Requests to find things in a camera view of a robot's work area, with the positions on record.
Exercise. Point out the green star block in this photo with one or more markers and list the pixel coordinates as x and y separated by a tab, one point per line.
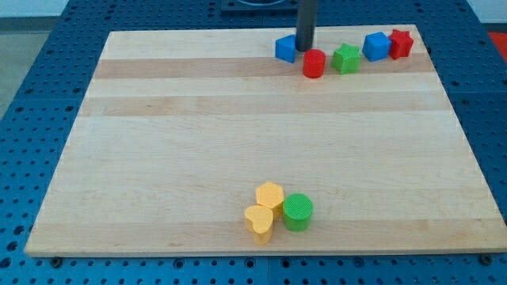
346	59

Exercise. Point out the red star block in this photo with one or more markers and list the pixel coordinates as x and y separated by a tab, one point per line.
401	44

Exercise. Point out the yellow hexagon block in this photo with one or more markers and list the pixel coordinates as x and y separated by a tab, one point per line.
271	195

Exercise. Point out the light wooden board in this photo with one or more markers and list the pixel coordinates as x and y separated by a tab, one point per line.
178	128

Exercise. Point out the yellow heart block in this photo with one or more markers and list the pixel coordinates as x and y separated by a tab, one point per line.
259	221

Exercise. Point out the green cylinder block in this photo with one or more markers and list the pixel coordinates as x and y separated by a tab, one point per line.
297	211

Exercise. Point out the red cylinder block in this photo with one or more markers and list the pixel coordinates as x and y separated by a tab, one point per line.
314	62

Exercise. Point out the blue triangular block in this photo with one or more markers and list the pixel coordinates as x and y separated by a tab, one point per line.
285	48

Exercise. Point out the blue cube block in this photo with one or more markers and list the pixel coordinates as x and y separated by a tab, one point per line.
376	46

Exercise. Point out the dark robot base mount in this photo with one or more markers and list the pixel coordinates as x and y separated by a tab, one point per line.
257	6

